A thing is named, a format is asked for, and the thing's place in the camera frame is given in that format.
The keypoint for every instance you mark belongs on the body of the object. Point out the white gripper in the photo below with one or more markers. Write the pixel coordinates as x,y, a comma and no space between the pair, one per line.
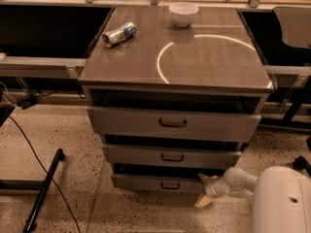
211,185

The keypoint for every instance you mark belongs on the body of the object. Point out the grey drawer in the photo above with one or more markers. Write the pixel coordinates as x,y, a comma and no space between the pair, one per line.
166,157
173,124
135,182

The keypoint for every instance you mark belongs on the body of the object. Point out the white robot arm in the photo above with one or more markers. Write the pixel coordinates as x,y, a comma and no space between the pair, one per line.
281,197

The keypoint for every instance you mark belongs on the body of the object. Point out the grey drawer cabinet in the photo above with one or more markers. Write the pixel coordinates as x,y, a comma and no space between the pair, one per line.
210,66

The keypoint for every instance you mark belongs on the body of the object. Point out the crushed silver blue can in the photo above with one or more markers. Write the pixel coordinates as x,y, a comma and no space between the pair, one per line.
119,35

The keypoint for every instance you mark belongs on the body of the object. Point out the white bowl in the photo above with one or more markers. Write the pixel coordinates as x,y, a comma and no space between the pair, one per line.
183,13

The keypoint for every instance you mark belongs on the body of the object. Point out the black floor stand leg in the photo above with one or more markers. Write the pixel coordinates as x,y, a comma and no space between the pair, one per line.
41,187

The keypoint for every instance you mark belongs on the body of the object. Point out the grey chair backrest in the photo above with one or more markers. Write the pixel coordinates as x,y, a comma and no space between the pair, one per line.
295,25

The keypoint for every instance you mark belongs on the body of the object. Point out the grey metal rail left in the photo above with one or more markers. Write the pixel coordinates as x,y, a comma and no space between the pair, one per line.
41,67

